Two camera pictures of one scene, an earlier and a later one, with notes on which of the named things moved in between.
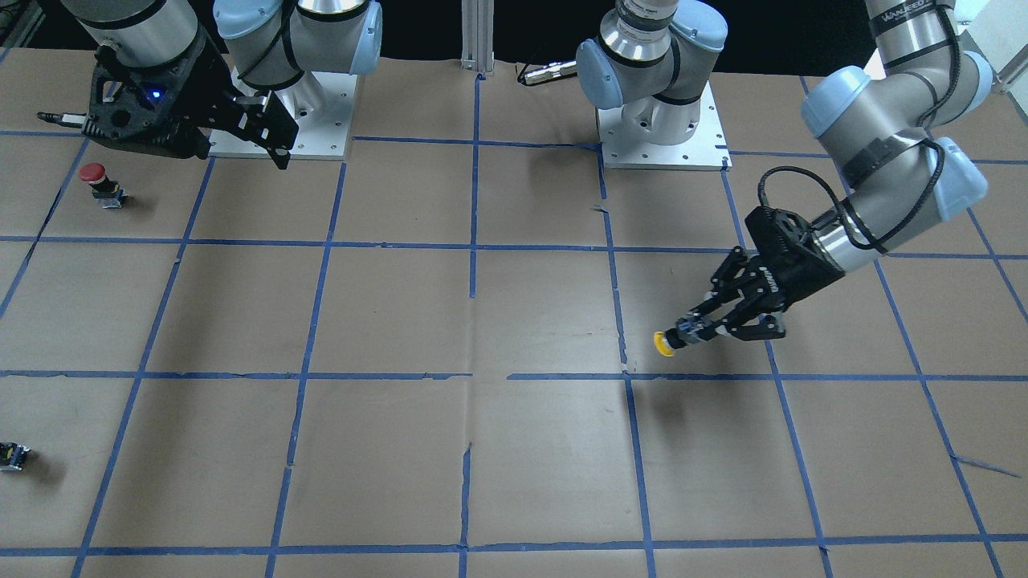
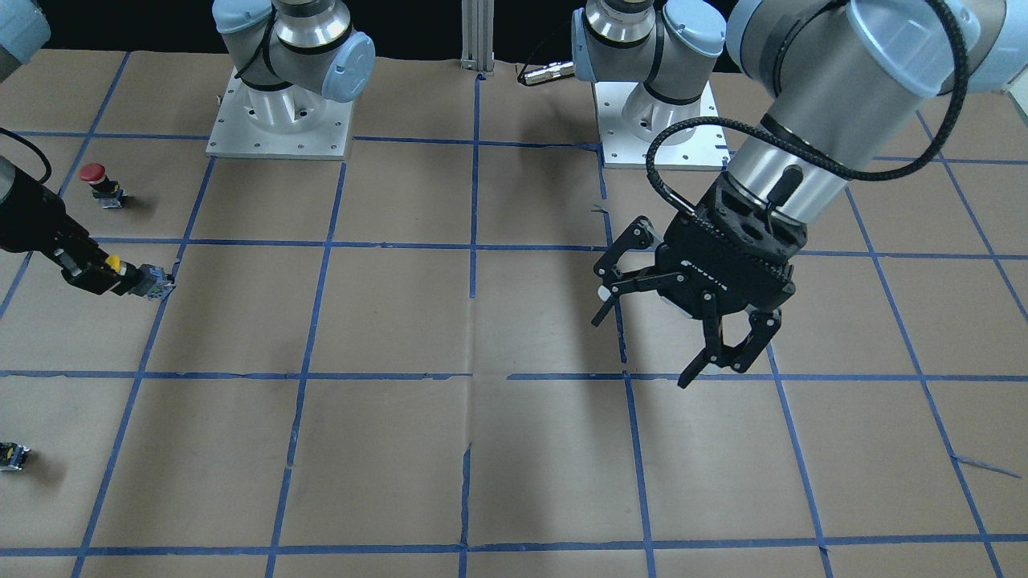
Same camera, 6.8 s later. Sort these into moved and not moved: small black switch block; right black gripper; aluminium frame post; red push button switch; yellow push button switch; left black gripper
Moved: yellow push button switch; left black gripper; right black gripper
Not moved: red push button switch; aluminium frame post; small black switch block
